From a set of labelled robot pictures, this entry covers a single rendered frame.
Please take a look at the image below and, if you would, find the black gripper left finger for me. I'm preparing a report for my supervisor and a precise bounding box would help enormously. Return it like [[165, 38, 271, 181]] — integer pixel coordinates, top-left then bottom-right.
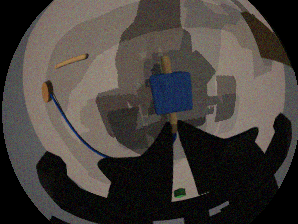
[[97, 121, 174, 201]]

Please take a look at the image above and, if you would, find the blue cube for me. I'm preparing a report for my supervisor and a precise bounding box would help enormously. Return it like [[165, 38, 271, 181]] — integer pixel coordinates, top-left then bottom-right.
[[150, 71, 193, 115]]

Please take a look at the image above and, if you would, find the thin tan wooden stick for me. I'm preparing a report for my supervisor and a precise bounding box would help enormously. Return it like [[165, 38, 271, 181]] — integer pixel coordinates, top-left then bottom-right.
[[55, 53, 88, 69]]

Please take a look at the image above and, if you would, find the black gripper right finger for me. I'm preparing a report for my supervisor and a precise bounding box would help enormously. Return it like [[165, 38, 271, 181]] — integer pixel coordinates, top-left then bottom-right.
[[177, 120, 259, 196]]

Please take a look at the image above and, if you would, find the small green block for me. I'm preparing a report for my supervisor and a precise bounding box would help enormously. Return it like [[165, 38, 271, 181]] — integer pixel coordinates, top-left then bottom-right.
[[174, 189, 186, 198]]

